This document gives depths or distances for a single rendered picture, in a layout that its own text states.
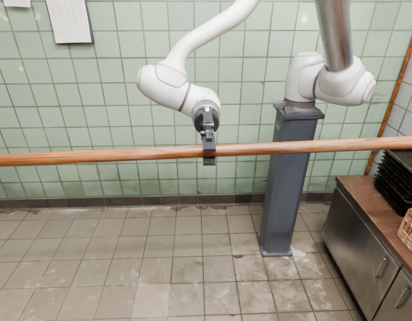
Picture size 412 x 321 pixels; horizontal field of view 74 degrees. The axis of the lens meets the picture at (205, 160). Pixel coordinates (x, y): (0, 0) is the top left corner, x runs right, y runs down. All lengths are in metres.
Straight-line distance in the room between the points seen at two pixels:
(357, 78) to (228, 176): 1.26
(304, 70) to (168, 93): 0.71
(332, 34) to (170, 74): 0.59
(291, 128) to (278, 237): 0.76
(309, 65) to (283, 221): 0.92
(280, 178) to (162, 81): 0.94
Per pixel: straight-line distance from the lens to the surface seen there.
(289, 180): 1.60
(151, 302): 1.77
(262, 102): 1.96
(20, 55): 2.12
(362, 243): 1.66
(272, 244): 1.91
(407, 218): 1.45
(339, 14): 1.10
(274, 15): 1.87
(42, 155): 0.74
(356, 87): 1.28
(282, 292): 1.83
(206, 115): 0.72
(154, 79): 0.89
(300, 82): 1.39
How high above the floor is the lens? 1.47
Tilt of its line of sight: 30 degrees down
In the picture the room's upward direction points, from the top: straight up
